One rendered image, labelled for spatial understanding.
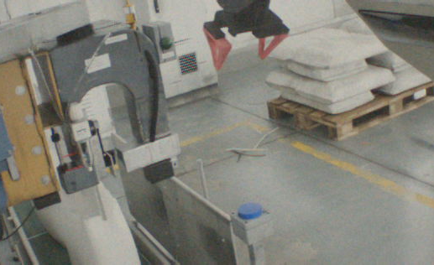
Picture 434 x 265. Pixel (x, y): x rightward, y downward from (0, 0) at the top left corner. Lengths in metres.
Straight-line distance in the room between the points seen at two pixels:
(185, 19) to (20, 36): 4.07
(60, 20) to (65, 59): 0.09
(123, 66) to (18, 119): 0.26
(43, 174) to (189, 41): 3.97
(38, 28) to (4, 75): 0.13
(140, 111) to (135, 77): 0.08
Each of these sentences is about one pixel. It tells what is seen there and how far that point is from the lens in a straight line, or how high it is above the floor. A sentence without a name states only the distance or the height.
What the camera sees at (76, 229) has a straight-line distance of 1.69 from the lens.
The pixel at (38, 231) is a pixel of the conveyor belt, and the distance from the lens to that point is 2.65.
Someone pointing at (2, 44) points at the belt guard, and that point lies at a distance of 1.09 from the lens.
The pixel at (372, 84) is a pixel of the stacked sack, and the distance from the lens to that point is 4.05.
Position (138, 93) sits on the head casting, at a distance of 1.30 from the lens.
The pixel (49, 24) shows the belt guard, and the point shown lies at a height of 1.39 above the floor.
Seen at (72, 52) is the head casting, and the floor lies 1.32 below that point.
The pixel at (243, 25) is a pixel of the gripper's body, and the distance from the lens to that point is 0.94.
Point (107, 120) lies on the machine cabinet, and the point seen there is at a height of 0.29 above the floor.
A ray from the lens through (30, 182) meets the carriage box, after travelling 1.29.
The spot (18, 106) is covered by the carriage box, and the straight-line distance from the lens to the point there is 1.24.
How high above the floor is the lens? 1.53
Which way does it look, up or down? 20 degrees down
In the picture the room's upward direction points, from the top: 10 degrees counter-clockwise
